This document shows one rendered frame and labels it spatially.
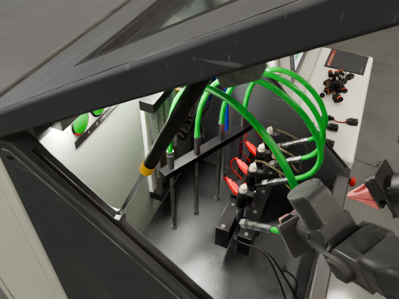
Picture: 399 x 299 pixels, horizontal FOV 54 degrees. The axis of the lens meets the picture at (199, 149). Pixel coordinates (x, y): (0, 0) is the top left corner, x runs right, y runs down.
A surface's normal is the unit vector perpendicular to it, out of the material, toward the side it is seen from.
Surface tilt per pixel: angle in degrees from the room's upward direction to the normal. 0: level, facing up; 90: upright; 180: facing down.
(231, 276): 0
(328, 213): 44
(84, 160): 90
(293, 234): 49
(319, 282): 0
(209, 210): 0
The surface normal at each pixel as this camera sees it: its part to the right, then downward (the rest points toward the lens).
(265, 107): -0.39, 0.63
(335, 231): 0.22, 0.01
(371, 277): -0.84, 0.51
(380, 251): -0.51, -0.83
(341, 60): 0.01, -0.73
